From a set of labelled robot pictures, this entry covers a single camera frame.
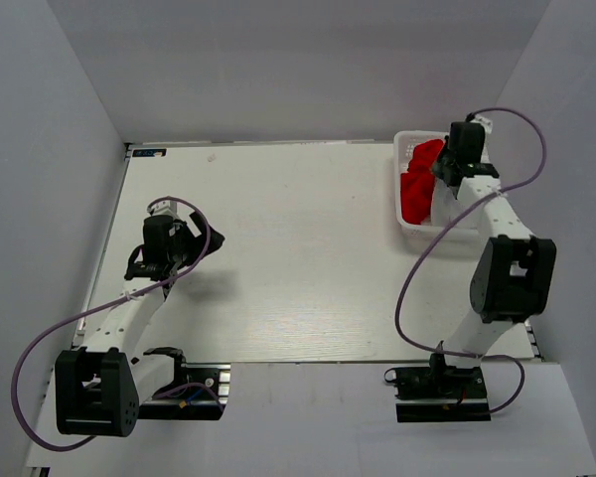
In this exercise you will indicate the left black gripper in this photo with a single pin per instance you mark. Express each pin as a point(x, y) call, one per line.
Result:
point(198, 242)

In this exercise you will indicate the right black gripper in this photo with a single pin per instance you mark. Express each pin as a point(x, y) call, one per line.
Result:
point(438, 167)

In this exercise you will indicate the red t shirt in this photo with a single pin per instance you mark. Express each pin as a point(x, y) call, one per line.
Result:
point(417, 182)

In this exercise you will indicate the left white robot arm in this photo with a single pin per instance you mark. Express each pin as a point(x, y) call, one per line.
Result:
point(101, 386)

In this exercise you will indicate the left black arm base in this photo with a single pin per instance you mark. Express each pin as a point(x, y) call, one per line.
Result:
point(193, 392)

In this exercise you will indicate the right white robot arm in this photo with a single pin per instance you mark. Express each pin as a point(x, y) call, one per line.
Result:
point(512, 278)

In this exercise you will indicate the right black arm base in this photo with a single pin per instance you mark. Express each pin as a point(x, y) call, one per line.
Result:
point(424, 395)

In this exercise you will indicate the white t shirt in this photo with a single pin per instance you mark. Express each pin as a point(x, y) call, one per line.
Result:
point(444, 206)

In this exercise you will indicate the white plastic basket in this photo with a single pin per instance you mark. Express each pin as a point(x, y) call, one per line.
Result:
point(404, 143)

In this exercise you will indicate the blue table label sticker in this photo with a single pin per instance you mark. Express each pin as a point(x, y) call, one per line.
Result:
point(149, 152)

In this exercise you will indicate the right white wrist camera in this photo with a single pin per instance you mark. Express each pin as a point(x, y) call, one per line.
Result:
point(482, 120)

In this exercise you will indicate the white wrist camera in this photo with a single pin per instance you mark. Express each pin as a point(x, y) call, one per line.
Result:
point(482, 120)
point(166, 206)

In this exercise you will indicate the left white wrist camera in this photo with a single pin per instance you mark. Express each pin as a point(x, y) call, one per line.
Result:
point(166, 206)

